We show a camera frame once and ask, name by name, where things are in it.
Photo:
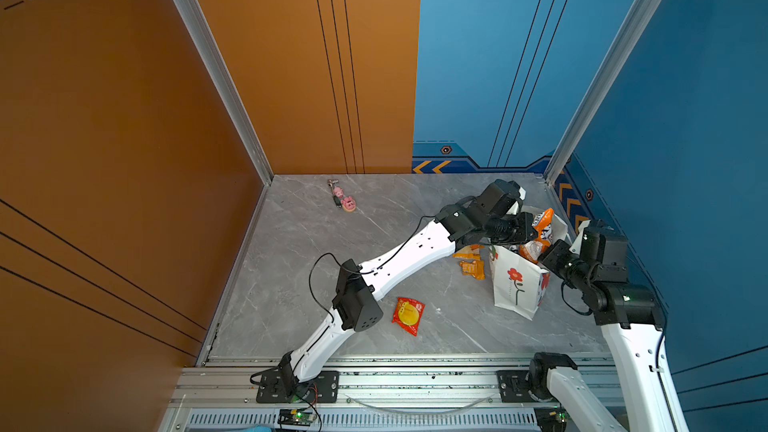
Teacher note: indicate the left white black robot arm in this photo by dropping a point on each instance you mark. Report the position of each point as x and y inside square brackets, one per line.
[360, 287]

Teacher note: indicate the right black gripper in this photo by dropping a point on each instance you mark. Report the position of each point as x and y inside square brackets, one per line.
[551, 253]

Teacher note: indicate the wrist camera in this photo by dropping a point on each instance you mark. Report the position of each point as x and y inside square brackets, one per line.
[518, 202]
[578, 241]

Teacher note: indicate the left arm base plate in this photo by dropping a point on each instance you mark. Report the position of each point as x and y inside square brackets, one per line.
[271, 388]

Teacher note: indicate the red yellow snack packet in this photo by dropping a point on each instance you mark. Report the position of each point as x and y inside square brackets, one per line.
[408, 314]

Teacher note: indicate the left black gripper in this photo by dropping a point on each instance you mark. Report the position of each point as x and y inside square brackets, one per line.
[522, 221]

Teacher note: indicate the pink keychain toy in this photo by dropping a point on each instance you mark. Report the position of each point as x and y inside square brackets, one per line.
[340, 198]

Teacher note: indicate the aluminium mounting rail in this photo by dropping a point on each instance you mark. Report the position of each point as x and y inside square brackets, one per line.
[454, 392]

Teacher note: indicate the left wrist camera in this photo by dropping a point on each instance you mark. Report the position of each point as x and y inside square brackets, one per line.
[518, 202]

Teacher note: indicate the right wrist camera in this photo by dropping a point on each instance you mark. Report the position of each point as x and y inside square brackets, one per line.
[578, 241]

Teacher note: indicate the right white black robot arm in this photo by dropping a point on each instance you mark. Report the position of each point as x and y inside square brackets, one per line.
[632, 322]

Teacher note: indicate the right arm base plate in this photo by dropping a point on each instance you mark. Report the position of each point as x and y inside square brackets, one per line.
[515, 387]

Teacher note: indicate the orange snack bag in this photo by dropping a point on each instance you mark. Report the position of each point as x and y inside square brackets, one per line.
[542, 225]

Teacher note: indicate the green circuit board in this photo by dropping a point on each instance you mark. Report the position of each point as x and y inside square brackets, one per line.
[296, 418]

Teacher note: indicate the orange cone snack packet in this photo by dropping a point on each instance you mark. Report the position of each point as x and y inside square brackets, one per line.
[473, 268]

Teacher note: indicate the white floral paper bag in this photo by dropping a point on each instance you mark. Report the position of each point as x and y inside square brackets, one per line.
[520, 285]

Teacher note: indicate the small orange snack packet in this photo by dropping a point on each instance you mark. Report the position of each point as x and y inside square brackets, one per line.
[469, 253]

